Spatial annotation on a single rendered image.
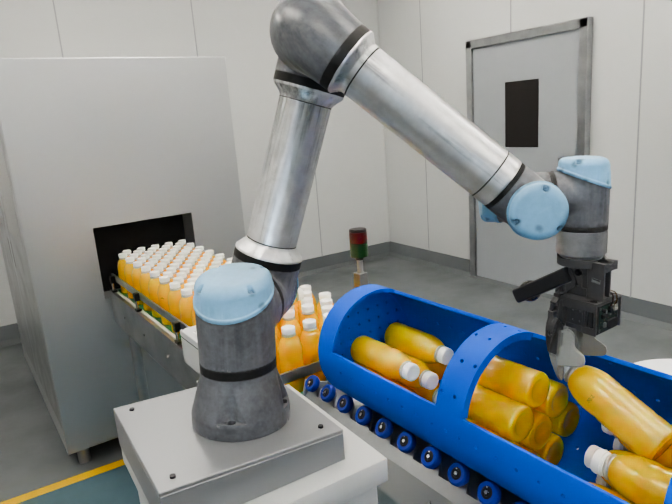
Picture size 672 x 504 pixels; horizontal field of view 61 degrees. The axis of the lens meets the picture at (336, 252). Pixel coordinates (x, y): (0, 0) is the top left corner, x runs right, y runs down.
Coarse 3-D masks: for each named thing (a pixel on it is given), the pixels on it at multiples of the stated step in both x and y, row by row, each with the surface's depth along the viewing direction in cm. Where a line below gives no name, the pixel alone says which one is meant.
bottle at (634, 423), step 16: (576, 368) 95; (592, 368) 93; (576, 384) 93; (592, 384) 91; (608, 384) 90; (576, 400) 93; (592, 400) 90; (608, 400) 89; (624, 400) 88; (640, 400) 89; (608, 416) 88; (624, 416) 87; (640, 416) 86; (656, 416) 86; (624, 432) 86; (640, 432) 85; (656, 432) 84; (640, 448) 85; (656, 448) 83
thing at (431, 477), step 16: (320, 384) 153; (320, 400) 150; (336, 416) 143; (368, 432) 133; (384, 448) 128; (400, 464) 123; (416, 464) 120; (432, 480) 115; (448, 496) 111; (464, 496) 109
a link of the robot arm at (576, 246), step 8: (560, 232) 89; (568, 232) 94; (600, 232) 86; (560, 240) 89; (568, 240) 88; (576, 240) 87; (584, 240) 86; (592, 240) 86; (600, 240) 87; (560, 248) 89; (568, 248) 88; (576, 248) 87; (584, 248) 87; (592, 248) 87; (600, 248) 87; (568, 256) 88; (576, 256) 87; (584, 256) 87; (592, 256) 87; (600, 256) 87
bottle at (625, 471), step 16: (608, 464) 86; (624, 464) 84; (640, 464) 82; (656, 464) 82; (608, 480) 86; (624, 480) 83; (640, 480) 81; (656, 480) 80; (624, 496) 83; (640, 496) 81; (656, 496) 79
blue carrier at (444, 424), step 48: (384, 288) 140; (336, 336) 134; (480, 336) 107; (528, 336) 108; (336, 384) 138; (384, 384) 118; (624, 384) 103; (432, 432) 109; (480, 432) 97; (576, 432) 112; (528, 480) 91; (576, 480) 83
